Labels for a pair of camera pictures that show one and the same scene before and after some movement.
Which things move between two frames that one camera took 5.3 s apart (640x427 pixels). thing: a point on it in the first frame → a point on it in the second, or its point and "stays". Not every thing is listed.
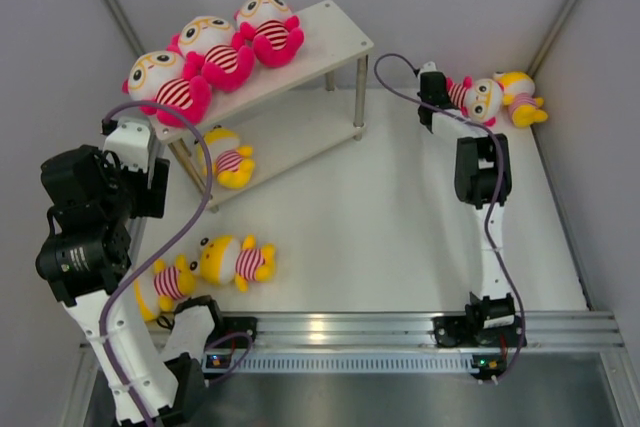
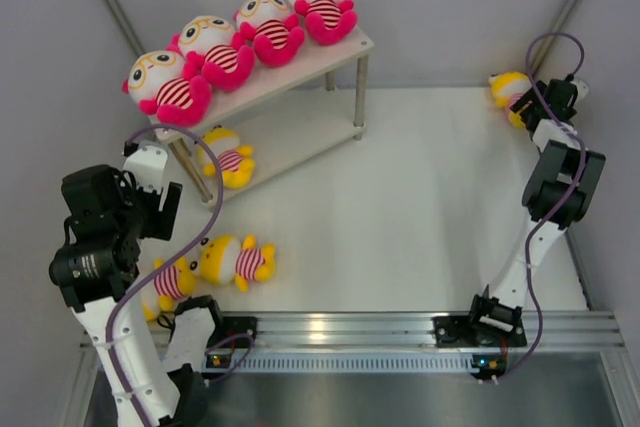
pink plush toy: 480,100 → 329,16
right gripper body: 446,97 → 535,106
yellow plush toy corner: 518,95 stays
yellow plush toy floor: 221,261 stays
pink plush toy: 213,50 stays
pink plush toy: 277,32 stays
